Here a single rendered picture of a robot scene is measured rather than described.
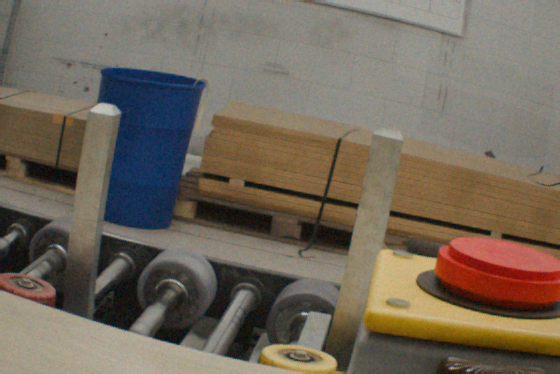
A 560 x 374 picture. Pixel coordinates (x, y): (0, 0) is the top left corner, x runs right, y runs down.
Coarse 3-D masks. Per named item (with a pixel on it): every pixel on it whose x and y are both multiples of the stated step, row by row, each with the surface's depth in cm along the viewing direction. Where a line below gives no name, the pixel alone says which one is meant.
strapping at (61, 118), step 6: (24, 90) 705; (6, 96) 663; (0, 102) 637; (96, 102) 702; (84, 108) 665; (54, 114) 629; (60, 114) 630; (54, 120) 629; (60, 120) 629; (66, 120) 628; (72, 120) 628; (60, 138) 630; (60, 144) 630; (60, 150) 631
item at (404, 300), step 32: (384, 256) 33; (416, 256) 34; (384, 288) 29; (416, 288) 30; (384, 320) 27; (416, 320) 27; (448, 320) 27; (480, 320) 27; (512, 320) 28; (544, 320) 28; (352, 352) 33; (384, 352) 27; (416, 352) 27; (448, 352) 27; (480, 352) 27; (512, 352) 27; (544, 352) 27
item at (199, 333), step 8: (112, 296) 198; (104, 304) 199; (112, 304) 198; (200, 320) 196; (208, 320) 197; (216, 320) 197; (192, 328) 190; (200, 328) 191; (208, 328) 192; (256, 328) 196; (192, 336) 186; (200, 336) 187; (208, 336) 187; (256, 336) 196; (264, 336) 194; (184, 344) 180; (192, 344) 181; (200, 344) 182; (256, 344) 190; (264, 344) 190; (256, 352) 184; (248, 360) 180; (256, 360) 180
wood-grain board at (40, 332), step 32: (0, 320) 118; (32, 320) 121; (64, 320) 125; (0, 352) 108; (32, 352) 111; (64, 352) 114; (96, 352) 117; (128, 352) 120; (160, 352) 123; (192, 352) 126
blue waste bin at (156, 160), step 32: (128, 96) 577; (160, 96) 578; (192, 96) 590; (128, 128) 581; (160, 128) 582; (192, 128) 601; (128, 160) 583; (160, 160) 587; (128, 192) 586; (160, 192) 593; (128, 224) 590; (160, 224) 599
